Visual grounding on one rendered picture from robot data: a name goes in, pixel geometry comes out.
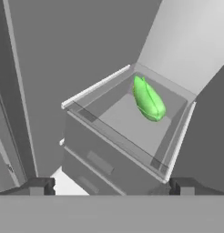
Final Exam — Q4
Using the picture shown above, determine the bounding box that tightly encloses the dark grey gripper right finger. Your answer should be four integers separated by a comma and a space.
168, 177, 224, 197

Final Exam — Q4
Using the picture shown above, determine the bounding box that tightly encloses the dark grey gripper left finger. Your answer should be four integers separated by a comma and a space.
0, 177, 56, 197

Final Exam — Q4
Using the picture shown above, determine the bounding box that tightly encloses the grey lower freezer drawer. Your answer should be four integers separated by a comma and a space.
58, 137, 130, 197

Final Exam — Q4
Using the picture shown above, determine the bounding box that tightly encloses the grey freezer rack drawer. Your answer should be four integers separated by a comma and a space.
60, 63, 198, 197

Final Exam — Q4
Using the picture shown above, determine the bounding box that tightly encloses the grey freezer door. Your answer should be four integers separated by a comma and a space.
0, 0, 39, 195

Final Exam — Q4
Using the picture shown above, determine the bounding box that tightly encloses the green corn in husk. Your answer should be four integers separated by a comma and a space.
132, 75, 167, 123

